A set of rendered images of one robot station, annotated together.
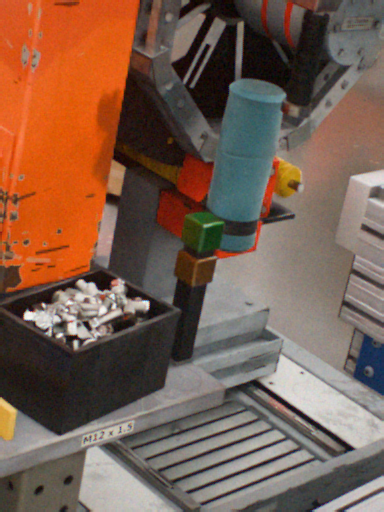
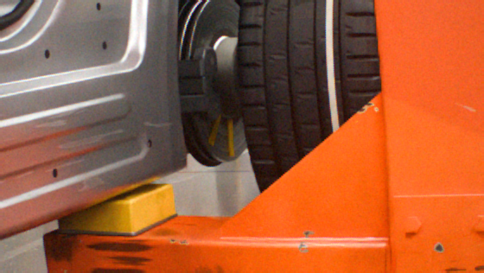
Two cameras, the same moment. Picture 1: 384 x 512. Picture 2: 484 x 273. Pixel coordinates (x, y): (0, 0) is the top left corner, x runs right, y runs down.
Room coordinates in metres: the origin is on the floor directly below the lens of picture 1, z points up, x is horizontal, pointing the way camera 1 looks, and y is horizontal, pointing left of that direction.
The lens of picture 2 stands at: (0.55, 0.89, 0.97)
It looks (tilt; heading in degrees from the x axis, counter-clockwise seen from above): 7 degrees down; 341
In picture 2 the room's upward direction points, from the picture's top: 5 degrees counter-clockwise
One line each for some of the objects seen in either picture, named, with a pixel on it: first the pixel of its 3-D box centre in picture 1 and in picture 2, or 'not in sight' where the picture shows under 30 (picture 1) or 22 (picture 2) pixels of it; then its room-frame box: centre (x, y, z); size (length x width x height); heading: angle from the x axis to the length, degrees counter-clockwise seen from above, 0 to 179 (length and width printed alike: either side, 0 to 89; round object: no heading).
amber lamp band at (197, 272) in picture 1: (195, 266); not in sight; (1.55, 0.00, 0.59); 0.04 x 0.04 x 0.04; 47
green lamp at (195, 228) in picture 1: (202, 231); not in sight; (1.55, 0.00, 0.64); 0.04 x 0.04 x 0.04; 47
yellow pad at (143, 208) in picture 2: not in sight; (115, 207); (1.95, 0.62, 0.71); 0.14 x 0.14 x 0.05; 47
